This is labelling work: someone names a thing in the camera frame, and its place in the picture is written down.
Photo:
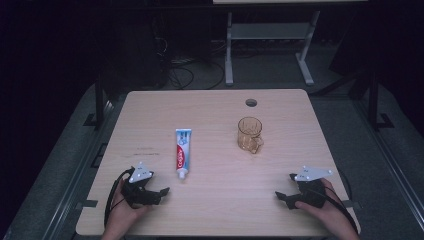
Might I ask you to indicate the amber glass mug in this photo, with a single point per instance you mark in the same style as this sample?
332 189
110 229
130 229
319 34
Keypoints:
249 135

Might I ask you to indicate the black metal stand post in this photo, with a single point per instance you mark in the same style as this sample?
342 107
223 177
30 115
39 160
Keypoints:
373 100
99 100

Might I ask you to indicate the grey metal table frame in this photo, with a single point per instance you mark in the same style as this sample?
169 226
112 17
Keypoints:
266 31

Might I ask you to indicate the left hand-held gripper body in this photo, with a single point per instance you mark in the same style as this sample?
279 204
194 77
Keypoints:
140 173

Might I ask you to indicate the person's left hand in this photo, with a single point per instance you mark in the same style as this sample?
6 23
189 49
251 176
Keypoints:
121 213

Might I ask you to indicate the white red blue toothpaste tube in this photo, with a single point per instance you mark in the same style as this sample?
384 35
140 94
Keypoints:
183 151

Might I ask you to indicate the dark computer tower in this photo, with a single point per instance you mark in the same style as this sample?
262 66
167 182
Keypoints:
133 56

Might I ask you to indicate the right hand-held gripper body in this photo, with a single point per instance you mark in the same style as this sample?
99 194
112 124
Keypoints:
311 188

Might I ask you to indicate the person's right hand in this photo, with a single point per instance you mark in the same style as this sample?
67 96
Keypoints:
330 213

